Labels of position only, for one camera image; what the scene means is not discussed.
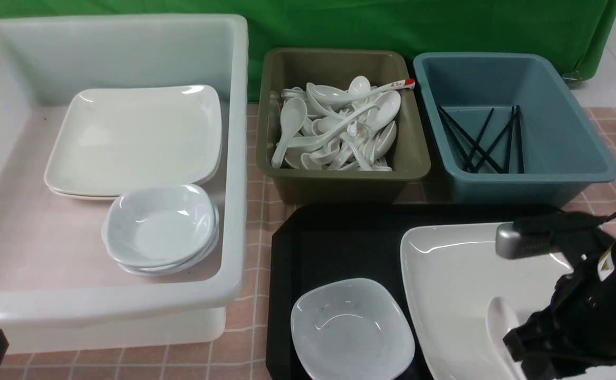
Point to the white spoon in bin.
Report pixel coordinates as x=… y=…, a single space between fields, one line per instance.
x=293 y=115
x=388 y=106

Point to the large white plastic tub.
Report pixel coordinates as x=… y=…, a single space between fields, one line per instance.
x=59 y=288

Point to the bottom stacked white bowl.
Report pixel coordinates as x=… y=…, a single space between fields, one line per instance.
x=192 y=265

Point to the black serving tray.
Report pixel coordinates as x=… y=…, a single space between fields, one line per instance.
x=321 y=244

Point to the olive green plastic bin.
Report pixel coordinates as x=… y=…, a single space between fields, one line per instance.
x=295 y=67

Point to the small white bowl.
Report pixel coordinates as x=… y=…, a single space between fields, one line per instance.
x=351 y=329

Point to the white spoon left in bin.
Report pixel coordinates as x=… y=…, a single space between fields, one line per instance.
x=293 y=115

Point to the blue plastic bin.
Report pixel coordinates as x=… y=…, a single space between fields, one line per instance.
x=563 y=152

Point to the green backdrop cloth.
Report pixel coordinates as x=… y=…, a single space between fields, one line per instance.
x=570 y=34

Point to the top white plate in tub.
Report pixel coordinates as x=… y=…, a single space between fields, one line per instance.
x=115 y=141

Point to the stacked white bowl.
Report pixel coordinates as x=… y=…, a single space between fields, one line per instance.
x=159 y=228
x=192 y=265
x=202 y=253

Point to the white spoon right in bin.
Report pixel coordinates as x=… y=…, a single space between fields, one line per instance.
x=388 y=106

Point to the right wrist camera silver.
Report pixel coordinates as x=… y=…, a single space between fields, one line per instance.
x=575 y=235

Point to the red tipped white spoon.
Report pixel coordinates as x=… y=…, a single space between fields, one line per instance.
x=333 y=96

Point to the black chopstick in blue bin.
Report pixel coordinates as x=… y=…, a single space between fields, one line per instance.
x=477 y=156

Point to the middle stacked white bowl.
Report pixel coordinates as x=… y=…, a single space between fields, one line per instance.
x=202 y=253

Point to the white ceramic soup spoon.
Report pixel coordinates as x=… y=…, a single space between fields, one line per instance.
x=501 y=319

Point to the top stacked white bowl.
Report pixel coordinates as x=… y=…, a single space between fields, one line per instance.
x=159 y=228

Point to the large white square plate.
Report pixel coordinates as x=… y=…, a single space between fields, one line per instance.
x=450 y=275

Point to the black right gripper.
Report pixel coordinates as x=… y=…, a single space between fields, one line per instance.
x=580 y=333

